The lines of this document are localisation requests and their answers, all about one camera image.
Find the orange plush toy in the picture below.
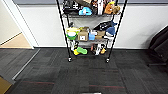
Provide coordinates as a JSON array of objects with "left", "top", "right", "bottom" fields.
[{"left": 103, "top": 1, "right": 122, "bottom": 16}]

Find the black wire shelf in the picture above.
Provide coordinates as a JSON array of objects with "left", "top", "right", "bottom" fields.
[{"left": 55, "top": 0, "right": 129, "bottom": 64}]

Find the small orange toy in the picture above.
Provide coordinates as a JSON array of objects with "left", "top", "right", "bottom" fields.
[{"left": 99, "top": 48, "right": 107, "bottom": 55}]

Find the blue plush toy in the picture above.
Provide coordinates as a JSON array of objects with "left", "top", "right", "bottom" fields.
[{"left": 78, "top": 6, "right": 94, "bottom": 17}]

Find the black box with white print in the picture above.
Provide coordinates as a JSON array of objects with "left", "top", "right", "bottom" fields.
[{"left": 62, "top": 0, "right": 80, "bottom": 15}]

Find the plain cardboard box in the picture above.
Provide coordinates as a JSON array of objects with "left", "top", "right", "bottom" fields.
[{"left": 94, "top": 29, "right": 106, "bottom": 40}]

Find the wooden door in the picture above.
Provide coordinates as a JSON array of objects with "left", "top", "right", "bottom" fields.
[{"left": 0, "top": 75, "right": 15, "bottom": 94}]

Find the white toy shoe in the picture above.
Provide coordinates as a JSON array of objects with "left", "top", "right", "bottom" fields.
[{"left": 93, "top": 44, "right": 103, "bottom": 56}]

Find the yellow green toy bowl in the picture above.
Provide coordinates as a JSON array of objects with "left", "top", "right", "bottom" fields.
[{"left": 65, "top": 27, "right": 81, "bottom": 41}]

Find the black cloth bag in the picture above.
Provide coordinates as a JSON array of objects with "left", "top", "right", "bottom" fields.
[{"left": 92, "top": 20, "right": 116, "bottom": 32}]

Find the black box with white stripe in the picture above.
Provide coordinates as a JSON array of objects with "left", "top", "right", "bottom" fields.
[{"left": 91, "top": 0, "right": 106, "bottom": 15}]

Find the blue cap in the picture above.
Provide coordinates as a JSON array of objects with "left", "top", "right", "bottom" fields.
[{"left": 105, "top": 25, "right": 117, "bottom": 37}]

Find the cardboard box with label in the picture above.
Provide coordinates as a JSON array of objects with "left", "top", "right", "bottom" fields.
[{"left": 76, "top": 30, "right": 90, "bottom": 43}]

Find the green yellow toy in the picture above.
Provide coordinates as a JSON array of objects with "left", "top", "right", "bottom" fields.
[{"left": 72, "top": 46, "right": 89, "bottom": 56}]

